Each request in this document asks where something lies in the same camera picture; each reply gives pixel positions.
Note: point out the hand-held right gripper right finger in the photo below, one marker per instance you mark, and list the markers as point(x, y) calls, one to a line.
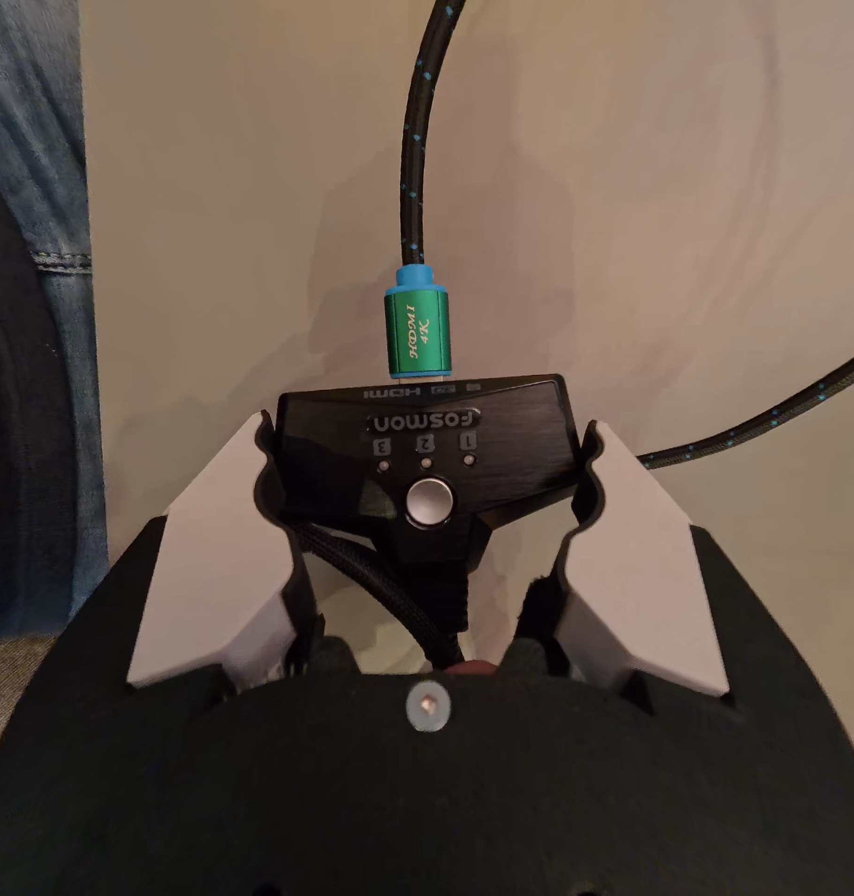
point(644, 574)

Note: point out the person's leg in jeans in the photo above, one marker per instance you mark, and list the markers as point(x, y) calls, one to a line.
point(42, 168)

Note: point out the black hdmi switch box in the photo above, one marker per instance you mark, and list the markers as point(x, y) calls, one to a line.
point(427, 434)

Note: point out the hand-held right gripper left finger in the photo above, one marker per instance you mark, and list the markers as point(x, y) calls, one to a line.
point(210, 574)

